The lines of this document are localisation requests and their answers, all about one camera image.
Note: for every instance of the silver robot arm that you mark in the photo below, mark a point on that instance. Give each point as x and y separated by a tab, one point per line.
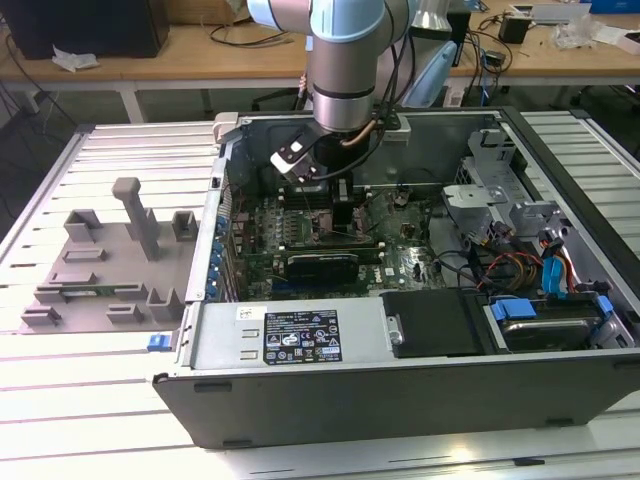
340	75

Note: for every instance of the silver metal drive cage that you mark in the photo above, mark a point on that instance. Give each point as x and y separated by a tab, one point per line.
480	200

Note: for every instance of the green RAM stick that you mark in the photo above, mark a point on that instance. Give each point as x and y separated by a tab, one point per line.
82	292

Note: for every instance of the black RAM slot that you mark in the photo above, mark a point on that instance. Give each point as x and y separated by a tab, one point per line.
325	244
325	248

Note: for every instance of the hard disk in blue carrier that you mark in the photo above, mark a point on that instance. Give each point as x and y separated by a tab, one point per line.
545	332

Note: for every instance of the silver power supply unit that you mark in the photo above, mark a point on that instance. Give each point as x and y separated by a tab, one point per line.
225	340

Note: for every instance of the black power adapter box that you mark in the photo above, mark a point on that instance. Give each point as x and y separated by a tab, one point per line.
512	29

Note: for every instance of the grey parts rack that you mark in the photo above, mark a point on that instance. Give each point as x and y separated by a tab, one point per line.
115	280

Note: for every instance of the open black PC case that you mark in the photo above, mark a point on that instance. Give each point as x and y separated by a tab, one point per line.
400	400

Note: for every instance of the CPU socket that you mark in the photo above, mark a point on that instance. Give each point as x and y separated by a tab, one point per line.
322	222

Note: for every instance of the small black adapter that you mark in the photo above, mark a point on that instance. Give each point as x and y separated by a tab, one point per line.
495	59

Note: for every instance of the black graphics card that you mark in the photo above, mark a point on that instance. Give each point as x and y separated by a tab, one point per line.
322	270

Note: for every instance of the crumpled white plastic wrap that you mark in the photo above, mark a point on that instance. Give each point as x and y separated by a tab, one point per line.
75	57

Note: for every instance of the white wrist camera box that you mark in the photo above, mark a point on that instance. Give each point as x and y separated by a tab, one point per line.
292	155

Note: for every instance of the black plastic drive cover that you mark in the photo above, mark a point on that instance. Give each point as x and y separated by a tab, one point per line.
430	325

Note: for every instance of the clear plastic bags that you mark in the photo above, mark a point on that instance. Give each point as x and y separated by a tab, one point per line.
575	32

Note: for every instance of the green motherboard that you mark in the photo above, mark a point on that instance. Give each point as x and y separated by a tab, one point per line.
400	250

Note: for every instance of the black computer tower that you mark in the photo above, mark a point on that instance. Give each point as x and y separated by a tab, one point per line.
85	25

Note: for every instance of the thin metal locking lever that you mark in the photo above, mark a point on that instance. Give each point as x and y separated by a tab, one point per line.
350	236
306	200

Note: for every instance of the small blue plastic clip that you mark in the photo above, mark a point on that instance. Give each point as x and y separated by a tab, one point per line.
159	342

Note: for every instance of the wooden desk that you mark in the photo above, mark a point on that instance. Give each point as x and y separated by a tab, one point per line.
200	70

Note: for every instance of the white paper sheet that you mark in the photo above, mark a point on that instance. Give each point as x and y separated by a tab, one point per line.
620	37

